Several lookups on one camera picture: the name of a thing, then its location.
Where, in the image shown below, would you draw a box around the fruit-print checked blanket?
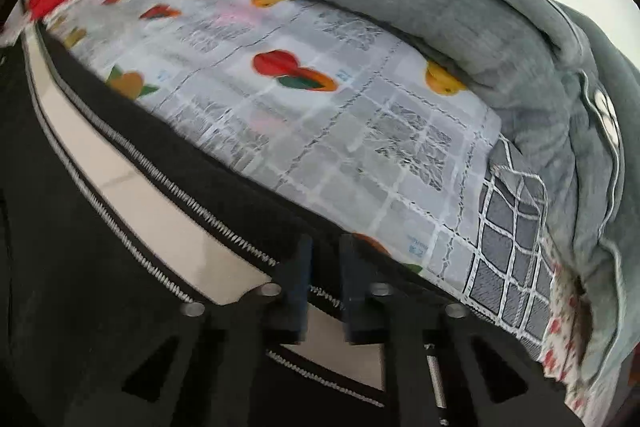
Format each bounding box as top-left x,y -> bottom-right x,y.
42,0 -> 557,364

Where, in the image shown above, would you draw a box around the black pants with cream stripe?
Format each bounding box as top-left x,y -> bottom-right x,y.
0,26 -> 453,427

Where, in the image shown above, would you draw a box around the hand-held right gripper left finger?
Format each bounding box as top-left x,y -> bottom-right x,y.
65,234 -> 314,427

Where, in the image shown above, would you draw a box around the grey flower-embroidered quilt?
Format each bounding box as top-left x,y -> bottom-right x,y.
70,0 -> 640,390

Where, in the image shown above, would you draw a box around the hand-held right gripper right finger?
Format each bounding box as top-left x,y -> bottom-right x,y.
339,234 -> 587,427

